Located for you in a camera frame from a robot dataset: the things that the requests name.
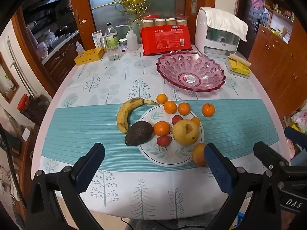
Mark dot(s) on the red door hanging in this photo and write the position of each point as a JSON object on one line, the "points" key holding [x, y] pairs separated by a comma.
{"points": [[256, 1]]}

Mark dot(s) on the brown wooden cabinet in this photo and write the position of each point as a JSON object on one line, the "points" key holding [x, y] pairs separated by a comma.
{"points": [[275, 64]]}

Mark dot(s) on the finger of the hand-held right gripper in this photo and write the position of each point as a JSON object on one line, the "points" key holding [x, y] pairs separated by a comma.
{"points": [[265, 153], [296, 135]]}

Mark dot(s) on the small orange mandarin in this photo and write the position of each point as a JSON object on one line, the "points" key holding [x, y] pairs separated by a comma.
{"points": [[196, 120]]}

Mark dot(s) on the small metal tin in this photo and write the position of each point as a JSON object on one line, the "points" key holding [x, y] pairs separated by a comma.
{"points": [[103, 40]]}

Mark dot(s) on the yellow tissue pack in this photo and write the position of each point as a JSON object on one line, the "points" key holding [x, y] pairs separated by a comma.
{"points": [[236, 69]]}

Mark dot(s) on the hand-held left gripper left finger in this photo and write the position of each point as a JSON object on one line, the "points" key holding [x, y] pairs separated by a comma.
{"points": [[88, 170]]}

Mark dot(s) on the small glass jar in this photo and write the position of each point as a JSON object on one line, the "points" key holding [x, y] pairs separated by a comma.
{"points": [[122, 43]]}

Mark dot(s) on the dark avocado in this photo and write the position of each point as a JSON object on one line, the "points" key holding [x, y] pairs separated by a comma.
{"points": [[139, 133]]}

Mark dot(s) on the yellow pear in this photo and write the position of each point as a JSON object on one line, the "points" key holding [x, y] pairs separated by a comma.
{"points": [[182, 134]]}

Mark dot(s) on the pink glass fruit bowl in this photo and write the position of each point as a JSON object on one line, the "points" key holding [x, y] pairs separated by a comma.
{"points": [[191, 64]]}

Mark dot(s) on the yellow cardboard box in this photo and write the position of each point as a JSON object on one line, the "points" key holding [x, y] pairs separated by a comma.
{"points": [[87, 56]]}

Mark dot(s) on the white plastic bag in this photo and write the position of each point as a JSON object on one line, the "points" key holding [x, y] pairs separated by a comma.
{"points": [[299, 119]]}

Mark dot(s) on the white squeeze bottle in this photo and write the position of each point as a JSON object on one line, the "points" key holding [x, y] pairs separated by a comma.
{"points": [[133, 40]]}

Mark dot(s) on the red plastic container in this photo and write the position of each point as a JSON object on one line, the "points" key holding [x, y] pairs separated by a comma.
{"points": [[23, 103]]}

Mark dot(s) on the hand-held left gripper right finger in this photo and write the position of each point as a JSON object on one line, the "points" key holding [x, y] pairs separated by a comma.
{"points": [[220, 172]]}

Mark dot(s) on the dark entrance door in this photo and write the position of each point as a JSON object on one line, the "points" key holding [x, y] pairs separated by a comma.
{"points": [[244, 9]]}

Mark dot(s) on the clear drinking glass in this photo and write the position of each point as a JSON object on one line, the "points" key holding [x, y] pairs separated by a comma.
{"points": [[112, 54]]}

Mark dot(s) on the green label glass bottle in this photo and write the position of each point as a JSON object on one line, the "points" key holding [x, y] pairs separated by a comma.
{"points": [[111, 37]]}

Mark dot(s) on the white blue carton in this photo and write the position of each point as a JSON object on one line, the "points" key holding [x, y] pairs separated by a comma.
{"points": [[97, 38]]}

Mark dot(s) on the white countertop appliance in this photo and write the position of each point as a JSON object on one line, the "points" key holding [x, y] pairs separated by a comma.
{"points": [[202, 33]]}

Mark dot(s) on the white cloth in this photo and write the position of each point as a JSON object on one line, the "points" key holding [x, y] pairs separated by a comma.
{"points": [[230, 21]]}

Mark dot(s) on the small red plum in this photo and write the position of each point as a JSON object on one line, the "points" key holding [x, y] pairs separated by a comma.
{"points": [[177, 119], [164, 140]]}

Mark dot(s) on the tree print tablecloth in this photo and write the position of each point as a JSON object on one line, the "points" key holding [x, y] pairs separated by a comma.
{"points": [[96, 124]]}

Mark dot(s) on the yellow banana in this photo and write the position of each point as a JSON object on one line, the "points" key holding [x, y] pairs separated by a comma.
{"points": [[124, 115]]}

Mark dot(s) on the red paper cup package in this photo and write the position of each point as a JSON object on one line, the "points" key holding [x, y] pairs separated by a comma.
{"points": [[165, 40]]}

